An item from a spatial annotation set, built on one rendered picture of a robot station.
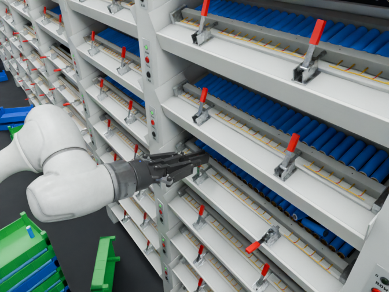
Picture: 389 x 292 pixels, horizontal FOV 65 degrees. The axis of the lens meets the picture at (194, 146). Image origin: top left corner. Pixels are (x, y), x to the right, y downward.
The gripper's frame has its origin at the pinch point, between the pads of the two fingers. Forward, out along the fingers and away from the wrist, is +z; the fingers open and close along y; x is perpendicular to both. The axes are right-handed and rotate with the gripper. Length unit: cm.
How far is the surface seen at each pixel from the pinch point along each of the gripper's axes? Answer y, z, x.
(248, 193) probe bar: 15.4, 5.9, -3.6
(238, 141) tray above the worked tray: 13.1, -0.1, 11.8
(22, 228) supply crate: -73, -35, -69
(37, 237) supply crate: -63, -31, -69
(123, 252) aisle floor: -63, 12, -102
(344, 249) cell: 40.0, 8.8, -2.5
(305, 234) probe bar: 32.4, 6.3, -3.5
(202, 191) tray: 3.7, 1.0, -9.0
